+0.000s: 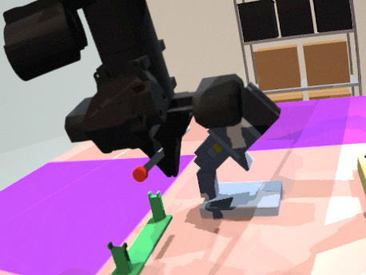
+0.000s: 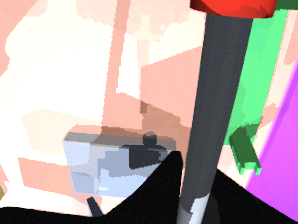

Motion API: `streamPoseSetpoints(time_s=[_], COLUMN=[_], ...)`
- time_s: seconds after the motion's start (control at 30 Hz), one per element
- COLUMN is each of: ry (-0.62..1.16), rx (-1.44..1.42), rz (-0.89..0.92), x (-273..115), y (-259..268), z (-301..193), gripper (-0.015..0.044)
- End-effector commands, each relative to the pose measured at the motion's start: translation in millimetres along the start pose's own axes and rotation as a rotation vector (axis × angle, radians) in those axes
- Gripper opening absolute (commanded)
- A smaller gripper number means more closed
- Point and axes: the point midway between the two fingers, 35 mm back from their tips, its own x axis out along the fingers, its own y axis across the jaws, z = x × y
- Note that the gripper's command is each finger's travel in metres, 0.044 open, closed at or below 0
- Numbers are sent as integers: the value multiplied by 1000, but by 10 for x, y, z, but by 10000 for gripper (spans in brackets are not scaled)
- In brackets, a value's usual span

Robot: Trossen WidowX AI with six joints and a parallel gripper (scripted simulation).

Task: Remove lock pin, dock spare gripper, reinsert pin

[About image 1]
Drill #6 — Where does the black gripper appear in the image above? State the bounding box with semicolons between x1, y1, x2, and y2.
64;34;247;178

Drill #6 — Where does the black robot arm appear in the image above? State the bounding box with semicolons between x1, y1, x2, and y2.
3;0;169;154

